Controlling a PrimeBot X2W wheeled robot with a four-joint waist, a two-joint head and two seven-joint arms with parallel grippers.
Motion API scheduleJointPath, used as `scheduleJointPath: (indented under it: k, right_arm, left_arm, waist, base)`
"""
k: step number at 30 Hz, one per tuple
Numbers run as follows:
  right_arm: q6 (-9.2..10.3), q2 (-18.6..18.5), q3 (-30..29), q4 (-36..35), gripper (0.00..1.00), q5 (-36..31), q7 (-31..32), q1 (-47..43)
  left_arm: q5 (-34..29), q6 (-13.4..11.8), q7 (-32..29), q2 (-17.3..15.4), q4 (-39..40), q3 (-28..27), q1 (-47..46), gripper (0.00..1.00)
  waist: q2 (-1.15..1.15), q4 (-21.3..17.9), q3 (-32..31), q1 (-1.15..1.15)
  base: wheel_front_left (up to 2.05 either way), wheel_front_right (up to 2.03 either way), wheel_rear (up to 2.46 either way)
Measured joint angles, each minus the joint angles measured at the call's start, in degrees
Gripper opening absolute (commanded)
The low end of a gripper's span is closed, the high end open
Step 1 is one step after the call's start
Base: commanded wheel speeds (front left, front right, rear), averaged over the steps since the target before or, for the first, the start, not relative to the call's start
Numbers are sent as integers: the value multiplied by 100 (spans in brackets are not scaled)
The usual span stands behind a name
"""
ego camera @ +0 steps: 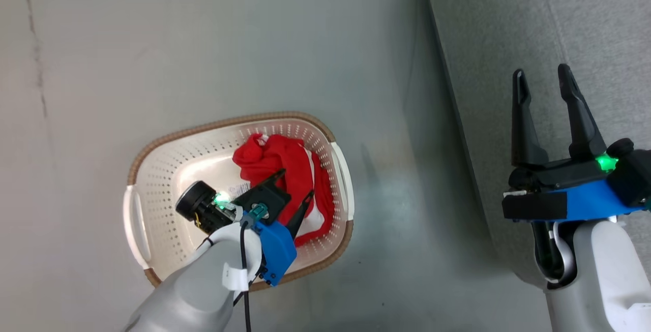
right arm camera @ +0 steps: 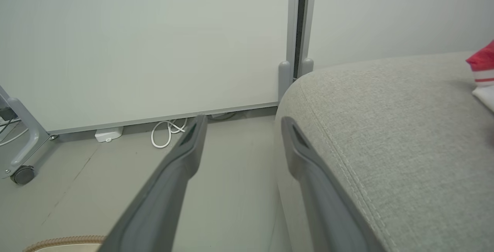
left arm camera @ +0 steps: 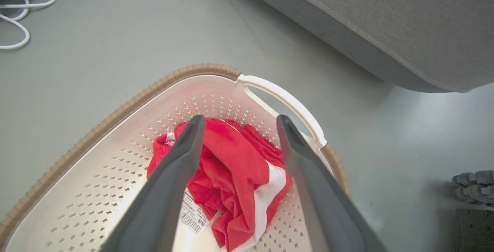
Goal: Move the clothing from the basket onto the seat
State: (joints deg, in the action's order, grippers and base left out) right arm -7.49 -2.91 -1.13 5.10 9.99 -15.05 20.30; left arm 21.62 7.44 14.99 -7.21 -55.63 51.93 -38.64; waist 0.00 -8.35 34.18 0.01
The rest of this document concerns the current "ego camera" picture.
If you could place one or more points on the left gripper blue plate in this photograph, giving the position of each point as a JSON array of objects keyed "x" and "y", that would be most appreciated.
[{"x": 277, "y": 250}]

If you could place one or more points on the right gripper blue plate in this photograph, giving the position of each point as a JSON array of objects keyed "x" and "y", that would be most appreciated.
[{"x": 585, "y": 202}]

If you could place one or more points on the red and white garment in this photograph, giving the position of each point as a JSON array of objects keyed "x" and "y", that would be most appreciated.
[{"x": 285, "y": 159}]

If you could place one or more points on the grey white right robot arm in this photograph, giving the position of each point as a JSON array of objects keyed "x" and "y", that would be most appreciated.
[{"x": 605, "y": 271}]

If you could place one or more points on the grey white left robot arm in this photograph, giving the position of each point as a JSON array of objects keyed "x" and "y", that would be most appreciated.
[{"x": 188, "y": 286}]

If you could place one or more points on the grey fabric sofa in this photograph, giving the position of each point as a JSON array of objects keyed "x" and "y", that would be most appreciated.
[{"x": 483, "y": 42}]

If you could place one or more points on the cream perforated laundry basket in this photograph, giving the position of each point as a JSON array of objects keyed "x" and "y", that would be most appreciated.
[{"x": 168, "y": 169}]

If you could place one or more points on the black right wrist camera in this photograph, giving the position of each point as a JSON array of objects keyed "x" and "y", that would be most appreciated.
[{"x": 633, "y": 174}]

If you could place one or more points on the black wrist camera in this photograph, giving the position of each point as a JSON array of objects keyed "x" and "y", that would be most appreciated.
[
  {"x": 190, "y": 201},
  {"x": 633, "y": 174}
]

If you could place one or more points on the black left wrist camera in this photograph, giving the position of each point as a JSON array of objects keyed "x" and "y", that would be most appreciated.
[{"x": 190, "y": 201}]

